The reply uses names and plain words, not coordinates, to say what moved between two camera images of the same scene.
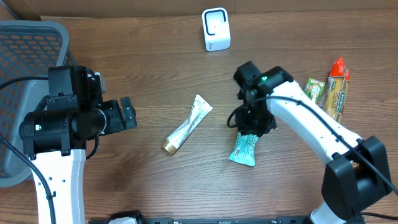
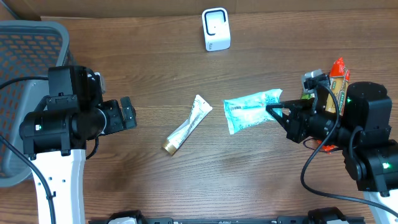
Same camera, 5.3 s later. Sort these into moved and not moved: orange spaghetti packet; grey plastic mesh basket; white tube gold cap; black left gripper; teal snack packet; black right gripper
Moved: teal snack packet; black right gripper
Not moved: white tube gold cap; grey plastic mesh basket; orange spaghetti packet; black left gripper
